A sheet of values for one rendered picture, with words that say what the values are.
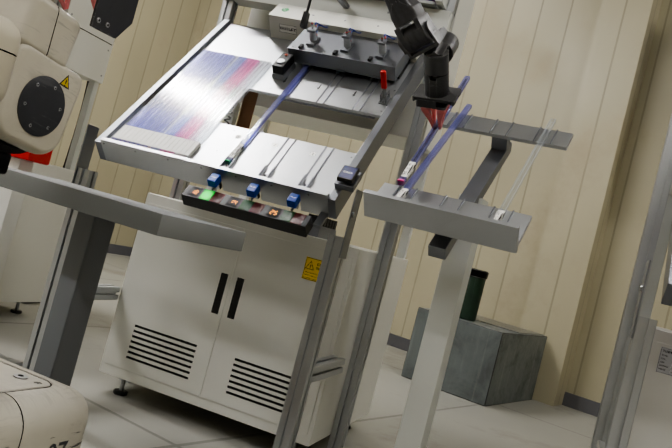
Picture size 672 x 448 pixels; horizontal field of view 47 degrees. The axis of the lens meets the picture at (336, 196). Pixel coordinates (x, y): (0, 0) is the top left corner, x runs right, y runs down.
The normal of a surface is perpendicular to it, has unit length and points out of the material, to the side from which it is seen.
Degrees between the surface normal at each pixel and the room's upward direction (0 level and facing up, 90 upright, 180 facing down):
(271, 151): 47
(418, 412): 90
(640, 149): 90
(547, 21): 90
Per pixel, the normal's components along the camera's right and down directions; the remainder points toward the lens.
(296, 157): -0.04, -0.76
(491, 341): -0.52, -0.18
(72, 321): 0.82, 0.19
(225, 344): -0.29, -0.12
